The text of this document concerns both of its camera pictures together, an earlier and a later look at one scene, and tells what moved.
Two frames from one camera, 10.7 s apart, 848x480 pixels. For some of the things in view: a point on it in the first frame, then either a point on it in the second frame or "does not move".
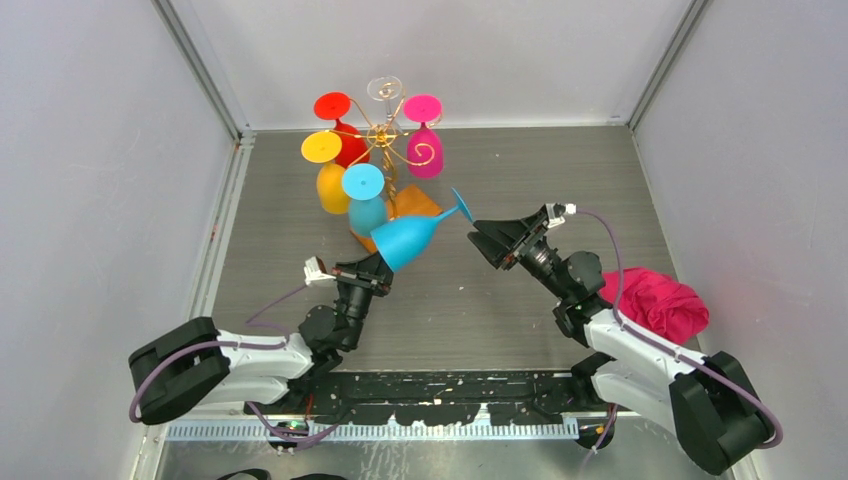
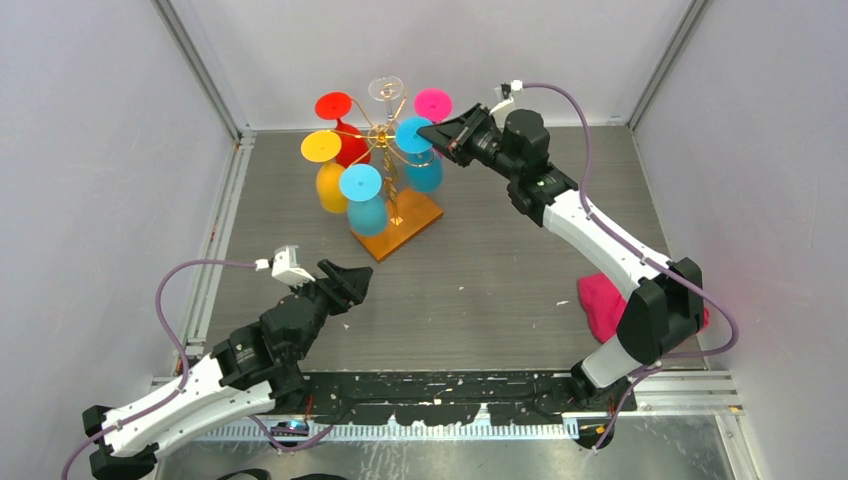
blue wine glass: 364,183 does not move
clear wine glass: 386,88 does not move
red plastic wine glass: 335,106 does not move
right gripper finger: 497,239 → 452,133
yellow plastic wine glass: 323,147 does not move
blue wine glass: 402,240 → 424,164
